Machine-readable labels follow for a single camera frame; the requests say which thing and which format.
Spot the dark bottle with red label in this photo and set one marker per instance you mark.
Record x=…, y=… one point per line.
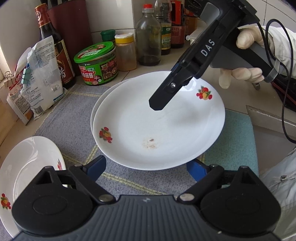
x=177, y=30

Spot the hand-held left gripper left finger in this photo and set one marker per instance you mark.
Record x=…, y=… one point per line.
x=96, y=165

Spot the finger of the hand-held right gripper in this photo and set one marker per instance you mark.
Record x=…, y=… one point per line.
x=161, y=97

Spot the green label sauce bottle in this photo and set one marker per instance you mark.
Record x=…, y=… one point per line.
x=165, y=34

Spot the person's right forearm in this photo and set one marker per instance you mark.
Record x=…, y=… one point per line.
x=286, y=46

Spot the orange white packet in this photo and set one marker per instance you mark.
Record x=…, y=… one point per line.
x=16, y=99

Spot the white blue plastic bag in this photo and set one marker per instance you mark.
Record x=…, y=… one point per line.
x=44, y=81

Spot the green lid sauce jar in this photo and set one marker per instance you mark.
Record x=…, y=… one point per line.
x=97, y=64

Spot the red black object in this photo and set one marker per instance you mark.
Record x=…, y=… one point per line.
x=284, y=90

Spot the small green lid jar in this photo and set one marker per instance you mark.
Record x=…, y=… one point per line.
x=107, y=36

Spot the dark soy sauce bottle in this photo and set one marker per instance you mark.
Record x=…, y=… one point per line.
x=60, y=64

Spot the yellow lid spice jar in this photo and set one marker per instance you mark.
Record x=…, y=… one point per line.
x=126, y=53

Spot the white plastic lidded box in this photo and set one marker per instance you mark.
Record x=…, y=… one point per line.
x=193, y=34

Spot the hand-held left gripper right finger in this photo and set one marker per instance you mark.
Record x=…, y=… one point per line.
x=196, y=170

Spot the clear bottle with red cap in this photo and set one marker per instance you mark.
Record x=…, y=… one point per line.
x=148, y=39

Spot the person's light grey jacket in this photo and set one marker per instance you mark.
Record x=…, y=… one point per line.
x=284, y=197

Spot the grey blue checked dish cloth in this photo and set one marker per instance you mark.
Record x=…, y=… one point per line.
x=69, y=120

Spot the white plate with stained centre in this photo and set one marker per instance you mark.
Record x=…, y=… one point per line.
x=138, y=129

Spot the white floral plate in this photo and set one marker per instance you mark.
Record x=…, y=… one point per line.
x=27, y=166
x=103, y=97

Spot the black binder clip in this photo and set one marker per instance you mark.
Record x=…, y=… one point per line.
x=9, y=77

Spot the dark red knife block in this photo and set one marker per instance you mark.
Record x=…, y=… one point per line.
x=74, y=30

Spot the person's right hand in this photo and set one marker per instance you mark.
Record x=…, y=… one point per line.
x=249, y=34

